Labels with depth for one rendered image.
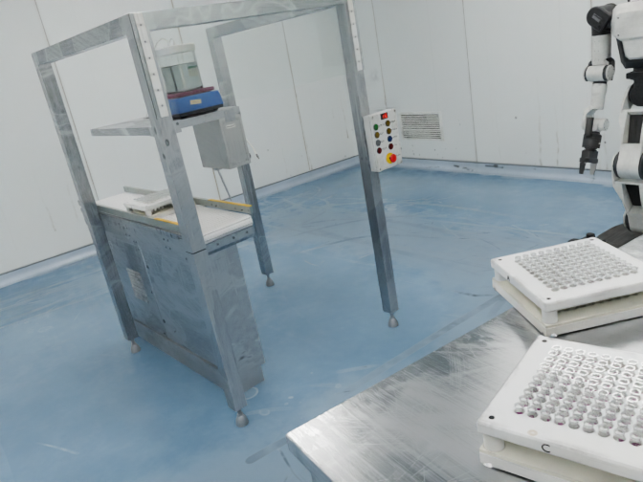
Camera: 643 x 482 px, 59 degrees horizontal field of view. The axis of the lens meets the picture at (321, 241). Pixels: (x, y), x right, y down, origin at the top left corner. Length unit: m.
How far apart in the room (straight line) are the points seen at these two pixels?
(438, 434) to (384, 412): 0.10
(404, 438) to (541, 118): 4.54
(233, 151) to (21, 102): 3.36
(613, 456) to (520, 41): 4.71
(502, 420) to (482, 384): 0.20
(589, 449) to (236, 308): 1.96
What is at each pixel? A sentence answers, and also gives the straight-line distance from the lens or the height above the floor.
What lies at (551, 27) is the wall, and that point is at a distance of 5.14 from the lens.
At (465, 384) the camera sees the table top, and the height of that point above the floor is 0.86.
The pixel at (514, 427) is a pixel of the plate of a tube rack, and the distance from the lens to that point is 0.81.
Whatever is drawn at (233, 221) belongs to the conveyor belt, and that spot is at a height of 0.83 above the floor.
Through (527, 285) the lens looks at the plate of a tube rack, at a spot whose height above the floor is 0.93.
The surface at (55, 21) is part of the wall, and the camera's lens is 5.56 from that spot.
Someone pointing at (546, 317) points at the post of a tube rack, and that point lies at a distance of 1.13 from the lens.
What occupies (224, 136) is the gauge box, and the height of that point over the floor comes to 1.17.
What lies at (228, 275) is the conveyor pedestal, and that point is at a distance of 2.49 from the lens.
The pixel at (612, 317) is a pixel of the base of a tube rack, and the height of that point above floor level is 0.87.
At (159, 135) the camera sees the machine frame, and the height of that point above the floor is 1.24.
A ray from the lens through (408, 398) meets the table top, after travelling 1.00.
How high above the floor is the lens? 1.44
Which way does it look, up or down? 19 degrees down
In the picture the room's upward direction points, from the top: 11 degrees counter-clockwise
